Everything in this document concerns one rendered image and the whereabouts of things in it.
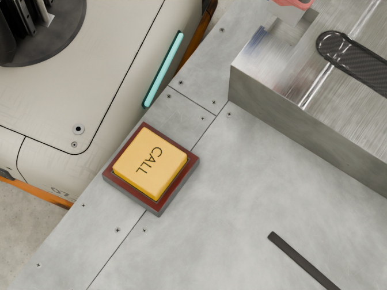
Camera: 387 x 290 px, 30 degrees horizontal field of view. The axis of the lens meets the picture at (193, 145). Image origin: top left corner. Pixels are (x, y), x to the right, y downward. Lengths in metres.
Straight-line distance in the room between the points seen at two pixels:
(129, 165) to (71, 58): 0.73
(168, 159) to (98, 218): 0.10
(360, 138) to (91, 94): 0.79
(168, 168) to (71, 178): 0.63
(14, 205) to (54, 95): 0.34
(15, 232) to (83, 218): 0.87
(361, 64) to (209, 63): 0.19
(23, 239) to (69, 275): 0.87
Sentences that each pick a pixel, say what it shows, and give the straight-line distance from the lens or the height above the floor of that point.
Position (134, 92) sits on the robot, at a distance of 1.46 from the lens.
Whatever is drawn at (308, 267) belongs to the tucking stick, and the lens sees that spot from 0.80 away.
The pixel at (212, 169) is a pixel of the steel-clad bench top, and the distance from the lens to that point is 0.83.
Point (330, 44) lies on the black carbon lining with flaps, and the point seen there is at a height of 0.89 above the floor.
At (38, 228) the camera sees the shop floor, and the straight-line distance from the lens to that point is 1.68.
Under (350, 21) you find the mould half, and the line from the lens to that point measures 0.83.
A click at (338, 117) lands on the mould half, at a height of 0.89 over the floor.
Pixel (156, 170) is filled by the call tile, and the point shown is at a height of 0.84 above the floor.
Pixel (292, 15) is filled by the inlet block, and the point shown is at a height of 0.95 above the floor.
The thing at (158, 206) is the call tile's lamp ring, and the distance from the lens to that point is 0.80.
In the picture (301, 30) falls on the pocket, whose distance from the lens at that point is 0.84.
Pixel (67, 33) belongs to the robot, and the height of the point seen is 0.27.
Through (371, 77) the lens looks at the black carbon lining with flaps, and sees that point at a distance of 0.81.
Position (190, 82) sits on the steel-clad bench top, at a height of 0.80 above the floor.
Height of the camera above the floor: 1.58
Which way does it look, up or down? 69 degrees down
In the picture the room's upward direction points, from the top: 1 degrees counter-clockwise
